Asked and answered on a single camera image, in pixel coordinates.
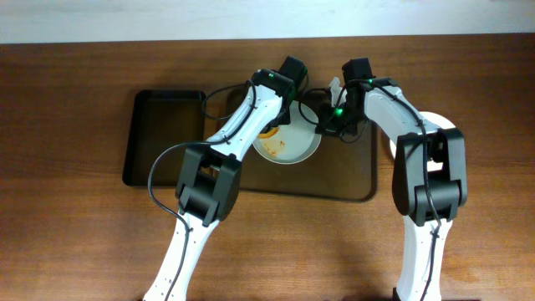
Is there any orange green scrub sponge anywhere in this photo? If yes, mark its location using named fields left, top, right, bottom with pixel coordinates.
left=257, top=127, right=279, bottom=139

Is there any white plate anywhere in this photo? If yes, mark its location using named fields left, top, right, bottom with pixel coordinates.
left=253, top=102, right=321, bottom=165

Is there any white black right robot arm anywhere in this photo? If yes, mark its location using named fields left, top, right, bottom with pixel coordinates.
left=315, top=58, right=467, bottom=301

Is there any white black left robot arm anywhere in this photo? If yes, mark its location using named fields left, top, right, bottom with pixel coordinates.
left=143, top=56, right=308, bottom=300

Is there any black water basin tray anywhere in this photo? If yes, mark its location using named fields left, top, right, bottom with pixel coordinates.
left=122, top=89, right=205, bottom=187

